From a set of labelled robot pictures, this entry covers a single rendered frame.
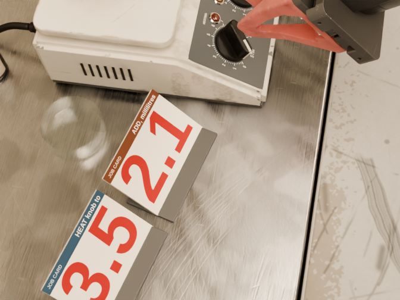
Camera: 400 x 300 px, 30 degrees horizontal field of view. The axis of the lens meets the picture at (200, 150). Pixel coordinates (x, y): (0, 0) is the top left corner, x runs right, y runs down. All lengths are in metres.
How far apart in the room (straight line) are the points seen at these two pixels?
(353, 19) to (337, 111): 0.20
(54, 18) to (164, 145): 0.14
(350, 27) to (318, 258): 0.22
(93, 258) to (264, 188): 0.16
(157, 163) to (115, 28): 0.12
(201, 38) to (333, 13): 0.19
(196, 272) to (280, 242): 0.07
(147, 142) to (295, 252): 0.15
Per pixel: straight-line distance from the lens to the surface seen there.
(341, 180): 0.64
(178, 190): 0.64
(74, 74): 0.67
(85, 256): 0.60
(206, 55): 0.63
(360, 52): 0.49
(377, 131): 0.67
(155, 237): 0.62
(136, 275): 0.62
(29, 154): 0.68
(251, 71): 0.65
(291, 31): 0.54
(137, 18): 0.62
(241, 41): 0.63
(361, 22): 0.50
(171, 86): 0.65
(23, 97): 0.71
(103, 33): 0.62
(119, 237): 0.61
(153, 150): 0.63
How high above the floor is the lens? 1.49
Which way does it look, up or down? 65 degrees down
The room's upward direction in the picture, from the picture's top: 9 degrees counter-clockwise
